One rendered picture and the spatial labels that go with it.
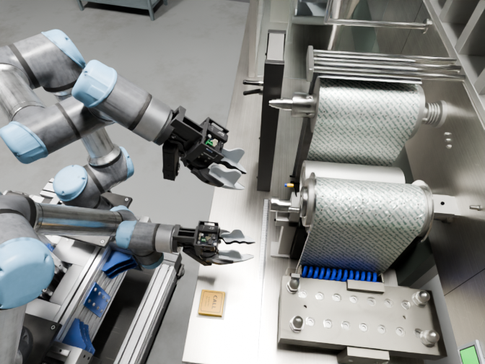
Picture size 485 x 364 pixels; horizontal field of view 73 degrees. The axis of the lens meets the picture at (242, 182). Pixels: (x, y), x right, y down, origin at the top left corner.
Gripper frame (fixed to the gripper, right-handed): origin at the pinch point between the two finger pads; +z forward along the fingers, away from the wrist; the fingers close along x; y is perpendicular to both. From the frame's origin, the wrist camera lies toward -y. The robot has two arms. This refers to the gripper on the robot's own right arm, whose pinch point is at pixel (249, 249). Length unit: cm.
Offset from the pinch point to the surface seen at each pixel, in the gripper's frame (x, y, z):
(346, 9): 74, 30, 24
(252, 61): 102, -10, -8
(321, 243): 0.0, 7.5, 17.7
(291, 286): -7.8, -2.7, 11.8
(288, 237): 8.0, -5.9, 10.8
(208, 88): 207, -109, -55
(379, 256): 0.0, 3.8, 33.2
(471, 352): -22, 11, 45
